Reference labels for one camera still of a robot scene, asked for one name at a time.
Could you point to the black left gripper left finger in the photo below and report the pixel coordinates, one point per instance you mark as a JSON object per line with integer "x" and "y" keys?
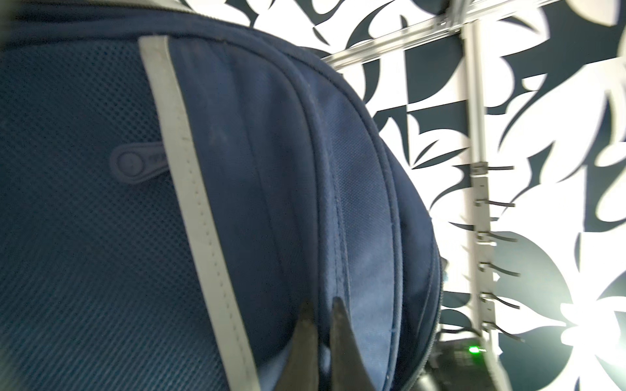
{"x": 301, "y": 371}

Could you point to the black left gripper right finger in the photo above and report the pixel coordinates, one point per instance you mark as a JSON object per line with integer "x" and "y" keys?
{"x": 348, "y": 371}

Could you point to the navy blue student backpack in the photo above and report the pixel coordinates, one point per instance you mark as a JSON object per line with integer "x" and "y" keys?
{"x": 175, "y": 187}

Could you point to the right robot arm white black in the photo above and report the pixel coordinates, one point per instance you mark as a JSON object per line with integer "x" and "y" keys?
{"x": 457, "y": 365}

